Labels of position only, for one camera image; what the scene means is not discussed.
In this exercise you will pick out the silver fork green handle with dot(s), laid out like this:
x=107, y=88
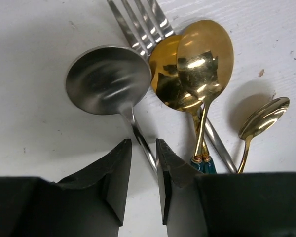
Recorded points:
x=148, y=32

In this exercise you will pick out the gold spoon green handle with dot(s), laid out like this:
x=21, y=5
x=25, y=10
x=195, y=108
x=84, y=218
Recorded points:
x=204, y=63
x=259, y=121
x=165, y=79

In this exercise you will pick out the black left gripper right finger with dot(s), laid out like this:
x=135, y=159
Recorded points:
x=180, y=195

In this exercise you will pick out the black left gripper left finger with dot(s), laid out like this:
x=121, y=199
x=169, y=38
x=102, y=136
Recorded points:
x=111, y=174

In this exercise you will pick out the silver ridged spoon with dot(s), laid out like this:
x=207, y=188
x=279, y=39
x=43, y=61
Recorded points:
x=111, y=80

